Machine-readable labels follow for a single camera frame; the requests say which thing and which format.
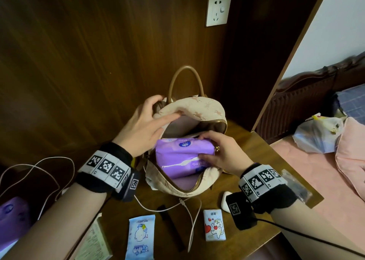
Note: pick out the person's left hand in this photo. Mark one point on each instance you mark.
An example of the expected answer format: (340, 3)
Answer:
(139, 131)

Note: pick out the person's right hand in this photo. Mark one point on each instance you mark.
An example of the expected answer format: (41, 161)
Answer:
(231, 157)

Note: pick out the lavender pad packet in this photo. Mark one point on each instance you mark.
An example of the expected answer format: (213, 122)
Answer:
(176, 154)
(14, 220)

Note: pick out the white earbud case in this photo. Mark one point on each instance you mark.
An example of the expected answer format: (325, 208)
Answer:
(225, 201)

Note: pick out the cream patterned backpack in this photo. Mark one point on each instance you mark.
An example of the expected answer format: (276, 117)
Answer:
(196, 110)

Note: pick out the cat print tissue pack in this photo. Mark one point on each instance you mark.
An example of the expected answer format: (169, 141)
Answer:
(214, 225)

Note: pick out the clear plastic bag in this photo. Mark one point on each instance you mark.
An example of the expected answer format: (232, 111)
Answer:
(298, 187)

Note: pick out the black stick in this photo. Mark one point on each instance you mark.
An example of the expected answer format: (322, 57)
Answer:
(171, 228)

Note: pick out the blue white wet wipe pack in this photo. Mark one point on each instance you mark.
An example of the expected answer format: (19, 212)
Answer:
(141, 237)

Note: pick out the pale green paper box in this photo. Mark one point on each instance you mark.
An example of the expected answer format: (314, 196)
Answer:
(95, 242)

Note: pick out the person's right forearm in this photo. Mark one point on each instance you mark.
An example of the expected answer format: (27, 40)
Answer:
(308, 231)

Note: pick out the person's left forearm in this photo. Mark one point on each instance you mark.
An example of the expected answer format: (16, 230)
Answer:
(62, 225)

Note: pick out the right black marker wristband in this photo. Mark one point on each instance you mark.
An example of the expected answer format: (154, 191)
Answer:
(262, 182)

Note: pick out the black marker wristband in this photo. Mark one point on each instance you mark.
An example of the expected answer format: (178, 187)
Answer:
(262, 182)
(105, 165)

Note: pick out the left black marker wristband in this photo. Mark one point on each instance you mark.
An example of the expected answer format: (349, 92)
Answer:
(105, 165)

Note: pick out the translucent plastic shopping bag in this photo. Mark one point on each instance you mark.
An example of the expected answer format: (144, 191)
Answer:
(316, 134)

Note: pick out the dark carved bed headboard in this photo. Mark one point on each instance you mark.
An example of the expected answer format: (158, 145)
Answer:
(302, 103)

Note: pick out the pink bed sheet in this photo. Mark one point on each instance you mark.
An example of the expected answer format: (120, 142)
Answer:
(322, 182)

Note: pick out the dark wooden shelf cabinet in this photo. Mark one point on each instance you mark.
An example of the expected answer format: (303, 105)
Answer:
(256, 54)

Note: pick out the pink quilt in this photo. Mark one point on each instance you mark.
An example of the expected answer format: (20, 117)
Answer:
(352, 157)

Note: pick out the blue checkered pillow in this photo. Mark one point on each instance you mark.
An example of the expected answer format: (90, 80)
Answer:
(355, 101)

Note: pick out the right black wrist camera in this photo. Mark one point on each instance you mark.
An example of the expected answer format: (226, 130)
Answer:
(241, 211)

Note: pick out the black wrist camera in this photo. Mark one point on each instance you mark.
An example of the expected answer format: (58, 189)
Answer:
(241, 211)
(128, 186)

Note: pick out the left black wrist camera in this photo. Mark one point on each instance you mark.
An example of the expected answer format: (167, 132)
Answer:
(128, 186)

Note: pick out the white wall socket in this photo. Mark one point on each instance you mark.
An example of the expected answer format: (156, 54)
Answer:
(219, 9)

